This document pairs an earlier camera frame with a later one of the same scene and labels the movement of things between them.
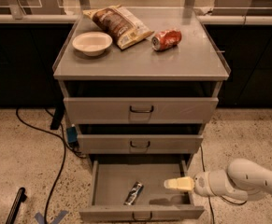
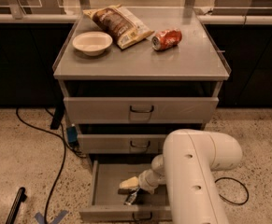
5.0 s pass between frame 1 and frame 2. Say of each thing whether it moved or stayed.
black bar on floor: stayed
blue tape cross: stayed
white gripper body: moved
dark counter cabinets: stayed
